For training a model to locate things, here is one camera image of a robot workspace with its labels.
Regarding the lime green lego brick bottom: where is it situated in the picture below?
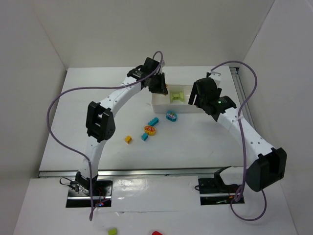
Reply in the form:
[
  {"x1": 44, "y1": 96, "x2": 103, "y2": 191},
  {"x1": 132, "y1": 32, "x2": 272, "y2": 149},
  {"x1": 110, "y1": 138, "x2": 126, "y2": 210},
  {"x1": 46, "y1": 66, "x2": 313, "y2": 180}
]
[{"x1": 170, "y1": 93, "x2": 180, "y2": 103}]

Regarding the lime green lego brick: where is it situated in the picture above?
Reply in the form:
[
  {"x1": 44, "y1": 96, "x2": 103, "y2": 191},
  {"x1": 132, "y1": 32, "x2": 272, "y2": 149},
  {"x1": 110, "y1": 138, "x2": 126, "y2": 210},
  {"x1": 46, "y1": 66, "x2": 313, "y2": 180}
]
[
  {"x1": 170, "y1": 93, "x2": 180, "y2": 103},
  {"x1": 179, "y1": 92, "x2": 185, "y2": 102}
]

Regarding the teal frog lego brick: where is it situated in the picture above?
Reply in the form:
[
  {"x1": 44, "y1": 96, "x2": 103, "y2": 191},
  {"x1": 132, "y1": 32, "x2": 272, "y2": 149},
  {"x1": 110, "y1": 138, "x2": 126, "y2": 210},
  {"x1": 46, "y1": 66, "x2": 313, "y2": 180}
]
[{"x1": 166, "y1": 111, "x2": 177, "y2": 122}]

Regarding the orange butterfly lego brick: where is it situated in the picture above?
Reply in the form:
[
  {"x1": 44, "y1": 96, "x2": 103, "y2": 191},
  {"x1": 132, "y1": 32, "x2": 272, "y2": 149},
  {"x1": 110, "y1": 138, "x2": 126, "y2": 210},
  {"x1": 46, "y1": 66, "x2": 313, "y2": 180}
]
[{"x1": 144, "y1": 125, "x2": 157, "y2": 136}]

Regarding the small orange lego brick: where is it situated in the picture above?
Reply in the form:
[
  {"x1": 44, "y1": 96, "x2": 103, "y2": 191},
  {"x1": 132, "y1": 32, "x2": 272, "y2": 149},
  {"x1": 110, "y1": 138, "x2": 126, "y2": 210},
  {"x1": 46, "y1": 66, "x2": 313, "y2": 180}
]
[{"x1": 125, "y1": 136, "x2": 132, "y2": 144}]

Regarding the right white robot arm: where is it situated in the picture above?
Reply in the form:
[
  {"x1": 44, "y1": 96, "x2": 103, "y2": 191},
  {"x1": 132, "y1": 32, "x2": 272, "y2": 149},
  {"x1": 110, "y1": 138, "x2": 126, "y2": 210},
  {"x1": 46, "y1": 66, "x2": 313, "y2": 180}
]
[{"x1": 188, "y1": 77, "x2": 287, "y2": 192}]

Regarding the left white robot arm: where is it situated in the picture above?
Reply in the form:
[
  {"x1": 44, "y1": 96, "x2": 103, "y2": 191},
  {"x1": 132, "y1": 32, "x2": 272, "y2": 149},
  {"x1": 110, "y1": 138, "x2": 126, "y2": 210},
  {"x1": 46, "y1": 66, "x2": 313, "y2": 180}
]
[{"x1": 75, "y1": 57, "x2": 168, "y2": 191}]

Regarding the white three-compartment tray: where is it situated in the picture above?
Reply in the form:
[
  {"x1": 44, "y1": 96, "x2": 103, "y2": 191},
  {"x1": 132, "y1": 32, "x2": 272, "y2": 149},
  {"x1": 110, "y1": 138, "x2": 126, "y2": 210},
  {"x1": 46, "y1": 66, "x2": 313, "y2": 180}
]
[{"x1": 152, "y1": 85, "x2": 203, "y2": 114}]

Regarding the teal long lego brick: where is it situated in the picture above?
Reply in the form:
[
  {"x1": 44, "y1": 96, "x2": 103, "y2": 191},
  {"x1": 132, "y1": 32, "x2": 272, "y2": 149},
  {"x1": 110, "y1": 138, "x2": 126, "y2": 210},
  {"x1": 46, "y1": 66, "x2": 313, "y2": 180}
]
[{"x1": 148, "y1": 117, "x2": 159, "y2": 127}]

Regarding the small teal lego brick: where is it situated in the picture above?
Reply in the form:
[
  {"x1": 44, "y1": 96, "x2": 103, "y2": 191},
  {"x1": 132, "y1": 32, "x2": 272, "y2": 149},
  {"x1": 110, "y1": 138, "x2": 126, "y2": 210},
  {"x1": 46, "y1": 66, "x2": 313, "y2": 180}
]
[{"x1": 141, "y1": 133, "x2": 149, "y2": 141}]

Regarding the red object foreground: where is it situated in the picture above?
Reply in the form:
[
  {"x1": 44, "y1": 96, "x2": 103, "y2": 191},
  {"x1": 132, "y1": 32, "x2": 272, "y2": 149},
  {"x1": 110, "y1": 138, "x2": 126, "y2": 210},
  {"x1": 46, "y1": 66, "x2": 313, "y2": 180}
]
[{"x1": 152, "y1": 231, "x2": 163, "y2": 235}]

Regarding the green lego brick foreground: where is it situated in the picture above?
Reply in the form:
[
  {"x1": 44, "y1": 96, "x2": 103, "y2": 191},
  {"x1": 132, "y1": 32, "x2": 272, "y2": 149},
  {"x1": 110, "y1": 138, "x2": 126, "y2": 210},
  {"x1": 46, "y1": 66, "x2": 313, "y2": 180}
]
[{"x1": 108, "y1": 228, "x2": 118, "y2": 235}]

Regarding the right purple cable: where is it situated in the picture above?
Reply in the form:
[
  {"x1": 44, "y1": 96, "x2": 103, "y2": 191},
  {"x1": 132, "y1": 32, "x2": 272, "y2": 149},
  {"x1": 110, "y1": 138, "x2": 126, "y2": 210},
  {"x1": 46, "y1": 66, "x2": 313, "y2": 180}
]
[{"x1": 206, "y1": 60, "x2": 267, "y2": 222}]

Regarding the purple cable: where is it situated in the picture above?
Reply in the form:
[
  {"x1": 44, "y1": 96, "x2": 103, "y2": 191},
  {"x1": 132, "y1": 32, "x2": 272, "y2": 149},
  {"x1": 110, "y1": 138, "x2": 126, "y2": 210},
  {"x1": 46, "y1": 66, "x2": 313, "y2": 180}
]
[
  {"x1": 206, "y1": 60, "x2": 267, "y2": 222},
  {"x1": 45, "y1": 50, "x2": 164, "y2": 221}
]

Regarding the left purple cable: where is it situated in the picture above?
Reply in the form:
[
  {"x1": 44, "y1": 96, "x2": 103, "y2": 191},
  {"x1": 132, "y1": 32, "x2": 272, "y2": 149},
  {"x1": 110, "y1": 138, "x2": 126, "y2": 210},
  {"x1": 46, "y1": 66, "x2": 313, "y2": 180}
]
[{"x1": 45, "y1": 50, "x2": 164, "y2": 221}]

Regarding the aluminium rail front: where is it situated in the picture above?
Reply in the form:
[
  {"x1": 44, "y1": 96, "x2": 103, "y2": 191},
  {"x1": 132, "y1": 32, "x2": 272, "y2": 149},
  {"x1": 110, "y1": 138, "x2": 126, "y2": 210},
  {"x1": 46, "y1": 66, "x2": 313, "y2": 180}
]
[{"x1": 38, "y1": 167, "x2": 223, "y2": 178}]

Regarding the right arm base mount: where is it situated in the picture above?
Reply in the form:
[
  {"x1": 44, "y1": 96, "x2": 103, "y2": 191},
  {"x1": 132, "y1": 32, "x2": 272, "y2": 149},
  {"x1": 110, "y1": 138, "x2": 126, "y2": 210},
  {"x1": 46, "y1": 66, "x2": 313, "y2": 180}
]
[{"x1": 194, "y1": 166, "x2": 239, "y2": 206}]

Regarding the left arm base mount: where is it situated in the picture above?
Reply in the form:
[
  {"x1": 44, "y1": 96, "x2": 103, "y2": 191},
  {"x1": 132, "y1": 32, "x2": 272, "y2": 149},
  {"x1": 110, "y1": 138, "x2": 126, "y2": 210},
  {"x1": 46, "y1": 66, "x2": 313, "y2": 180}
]
[{"x1": 59, "y1": 177, "x2": 113, "y2": 208}]

